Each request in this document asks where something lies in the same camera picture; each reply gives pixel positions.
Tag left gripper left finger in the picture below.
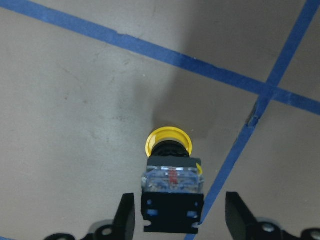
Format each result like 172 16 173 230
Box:
112 193 136 240

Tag yellow push button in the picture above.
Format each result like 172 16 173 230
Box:
140 126 205 235

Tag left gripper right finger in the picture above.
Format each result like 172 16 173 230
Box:
225 192 258 240

